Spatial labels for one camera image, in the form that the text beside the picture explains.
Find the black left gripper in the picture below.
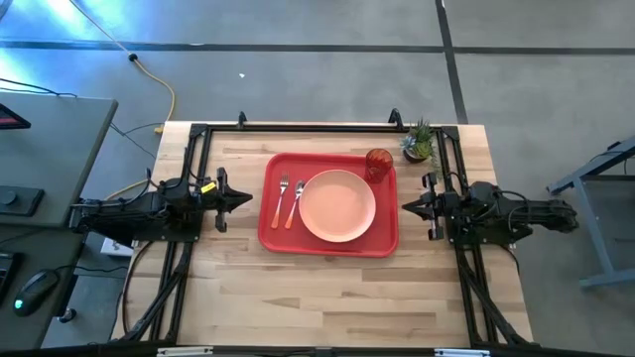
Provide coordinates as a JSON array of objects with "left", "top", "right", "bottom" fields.
[{"left": 196, "top": 167, "right": 254, "bottom": 233}]

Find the dark grey desk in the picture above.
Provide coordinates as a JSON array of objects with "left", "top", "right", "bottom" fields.
[{"left": 0, "top": 225, "right": 89, "bottom": 352}]

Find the yellow extension cable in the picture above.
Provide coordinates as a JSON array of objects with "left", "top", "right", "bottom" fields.
[{"left": 67, "top": 0, "right": 178, "bottom": 203}]

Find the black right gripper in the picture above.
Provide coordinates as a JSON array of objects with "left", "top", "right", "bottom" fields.
[{"left": 402, "top": 172, "right": 458, "bottom": 242}]

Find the black pad with round knob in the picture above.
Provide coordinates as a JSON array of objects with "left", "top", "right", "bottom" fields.
[{"left": 0, "top": 184, "right": 46, "bottom": 218}]

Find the peach round plate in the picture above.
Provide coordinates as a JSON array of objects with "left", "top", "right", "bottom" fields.
[{"left": 298, "top": 169, "right": 377, "bottom": 244}]

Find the red translucent cup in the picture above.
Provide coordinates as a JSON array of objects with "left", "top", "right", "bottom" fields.
[{"left": 364, "top": 147, "right": 395, "bottom": 185}]

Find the red plastic tray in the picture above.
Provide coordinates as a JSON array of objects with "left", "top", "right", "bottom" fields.
[{"left": 257, "top": 152, "right": 401, "bottom": 259}]

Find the small potted succulent plant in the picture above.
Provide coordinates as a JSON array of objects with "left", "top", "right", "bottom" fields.
[{"left": 399, "top": 117, "right": 443, "bottom": 176}]

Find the black computer mouse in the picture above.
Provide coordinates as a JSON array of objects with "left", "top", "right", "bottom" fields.
[{"left": 13, "top": 269, "right": 62, "bottom": 318}]

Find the fork with orange handle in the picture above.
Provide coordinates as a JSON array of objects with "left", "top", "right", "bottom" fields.
[{"left": 270, "top": 172, "right": 291, "bottom": 231}]

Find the black keyboard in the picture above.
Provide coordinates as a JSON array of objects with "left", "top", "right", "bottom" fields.
[{"left": 0, "top": 250, "right": 25, "bottom": 304}]

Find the grey metal table stand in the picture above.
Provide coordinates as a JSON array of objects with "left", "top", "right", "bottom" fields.
[{"left": 545, "top": 136, "right": 635, "bottom": 292}]

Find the silver metal bracket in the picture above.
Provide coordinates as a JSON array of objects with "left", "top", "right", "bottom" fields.
[
  {"left": 434, "top": 348, "right": 492, "bottom": 357},
  {"left": 156, "top": 346, "right": 214, "bottom": 357}
]

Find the spoon with orange handle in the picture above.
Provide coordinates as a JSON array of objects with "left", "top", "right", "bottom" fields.
[{"left": 284, "top": 179, "right": 307, "bottom": 231}]

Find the black device with red stripe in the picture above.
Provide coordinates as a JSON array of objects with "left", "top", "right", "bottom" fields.
[{"left": 0, "top": 102, "right": 32, "bottom": 131}]

